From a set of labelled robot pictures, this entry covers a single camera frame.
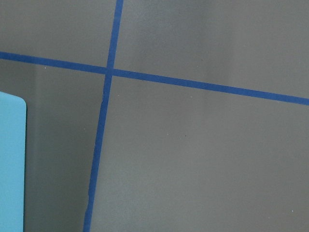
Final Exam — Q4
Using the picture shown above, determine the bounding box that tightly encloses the light blue plastic bin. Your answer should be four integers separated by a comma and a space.
0, 92, 27, 232

